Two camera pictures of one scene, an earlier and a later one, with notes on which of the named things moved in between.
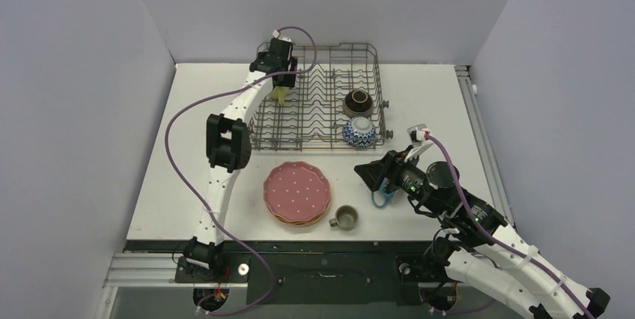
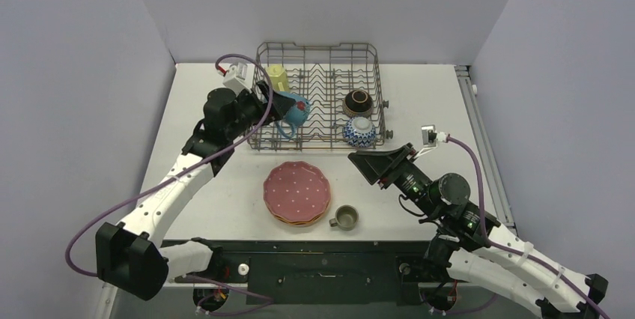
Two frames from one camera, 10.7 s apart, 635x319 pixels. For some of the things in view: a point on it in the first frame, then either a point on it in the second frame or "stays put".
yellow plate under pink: [297, 223] stays put
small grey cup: [347, 218] stays put
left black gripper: [289, 65] to [251, 97]
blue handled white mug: [393, 197] to [297, 113]
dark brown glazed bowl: [358, 103] stays put
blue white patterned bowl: [359, 132] stays put
